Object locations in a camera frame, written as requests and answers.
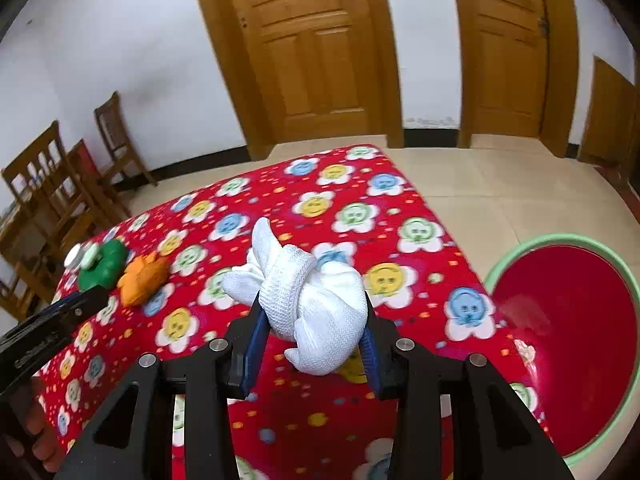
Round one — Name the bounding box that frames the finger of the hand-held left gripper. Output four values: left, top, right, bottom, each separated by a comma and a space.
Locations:
49, 286, 110, 332

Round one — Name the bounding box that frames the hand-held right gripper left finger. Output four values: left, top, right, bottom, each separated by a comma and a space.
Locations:
52, 294, 268, 480

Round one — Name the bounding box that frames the red basin with green rim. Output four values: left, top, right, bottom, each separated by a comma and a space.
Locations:
484, 233, 640, 466

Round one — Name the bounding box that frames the wooden chair with red seat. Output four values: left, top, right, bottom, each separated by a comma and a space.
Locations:
66, 139, 132, 221

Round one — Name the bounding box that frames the orange crumpled foam net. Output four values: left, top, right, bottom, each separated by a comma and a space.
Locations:
118, 251, 171, 307

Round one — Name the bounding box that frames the narrow wooden door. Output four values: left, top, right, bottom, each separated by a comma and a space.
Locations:
579, 55, 640, 173

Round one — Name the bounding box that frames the white knotted cloth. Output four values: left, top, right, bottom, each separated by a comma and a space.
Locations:
220, 216, 368, 376

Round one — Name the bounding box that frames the red floral blanket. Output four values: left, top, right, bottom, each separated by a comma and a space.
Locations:
37, 144, 551, 480

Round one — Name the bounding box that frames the wide wooden panel door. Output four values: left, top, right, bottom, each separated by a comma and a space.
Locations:
187, 0, 405, 160

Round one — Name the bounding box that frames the green crumpled foam net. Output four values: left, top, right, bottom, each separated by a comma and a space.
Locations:
77, 238, 129, 292

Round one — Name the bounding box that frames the wooden door with handle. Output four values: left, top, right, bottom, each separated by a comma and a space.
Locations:
446, 0, 580, 157

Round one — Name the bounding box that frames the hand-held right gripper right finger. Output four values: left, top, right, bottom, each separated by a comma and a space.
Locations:
359, 292, 576, 480

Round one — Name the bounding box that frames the white paper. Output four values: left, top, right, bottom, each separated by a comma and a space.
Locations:
512, 337, 537, 367

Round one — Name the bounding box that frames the person's left hand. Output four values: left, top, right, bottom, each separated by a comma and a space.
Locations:
20, 379, 67, 473

